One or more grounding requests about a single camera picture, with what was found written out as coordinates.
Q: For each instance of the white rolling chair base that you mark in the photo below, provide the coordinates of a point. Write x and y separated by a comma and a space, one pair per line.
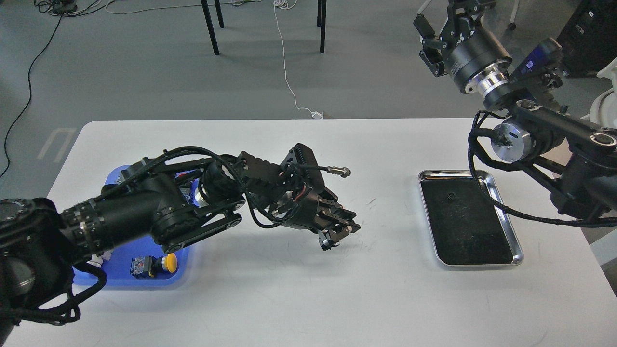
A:
511, 26

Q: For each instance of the yellow push button switch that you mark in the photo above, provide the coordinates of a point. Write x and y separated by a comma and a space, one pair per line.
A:
148, 266

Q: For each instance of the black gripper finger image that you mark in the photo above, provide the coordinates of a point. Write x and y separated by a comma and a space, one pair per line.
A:
331, 237
432, 46
346, 222
464, 15

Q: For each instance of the black Robotiq gripper body image right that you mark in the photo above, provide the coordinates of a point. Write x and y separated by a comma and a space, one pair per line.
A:
474, 59

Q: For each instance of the silver metal tray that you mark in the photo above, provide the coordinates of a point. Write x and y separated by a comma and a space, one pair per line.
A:
470, 232

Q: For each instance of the black Robotiq gripper body image left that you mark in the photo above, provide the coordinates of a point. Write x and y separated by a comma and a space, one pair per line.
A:
315, 211

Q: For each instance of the black robot arm image left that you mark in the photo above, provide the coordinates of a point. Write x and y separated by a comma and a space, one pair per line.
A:
188, 194

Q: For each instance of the black equipment case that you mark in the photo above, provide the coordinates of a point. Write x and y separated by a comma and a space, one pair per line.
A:
588, 39

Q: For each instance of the white chair right edge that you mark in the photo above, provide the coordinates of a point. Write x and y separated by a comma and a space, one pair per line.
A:
604, 108

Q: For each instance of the blue plastic tray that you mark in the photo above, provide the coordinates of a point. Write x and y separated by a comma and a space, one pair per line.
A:
127, 265

